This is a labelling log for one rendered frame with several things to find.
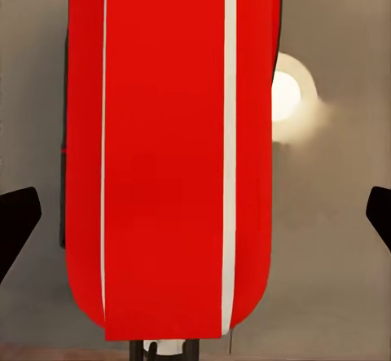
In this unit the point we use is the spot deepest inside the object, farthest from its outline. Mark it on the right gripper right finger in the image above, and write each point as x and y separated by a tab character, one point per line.
379	212

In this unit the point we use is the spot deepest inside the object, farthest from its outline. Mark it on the radio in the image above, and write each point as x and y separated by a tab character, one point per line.
166	167

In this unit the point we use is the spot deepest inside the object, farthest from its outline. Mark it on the coffee table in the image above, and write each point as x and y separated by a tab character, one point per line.
328	294

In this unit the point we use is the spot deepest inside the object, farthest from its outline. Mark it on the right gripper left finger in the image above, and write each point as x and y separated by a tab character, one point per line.
20	212

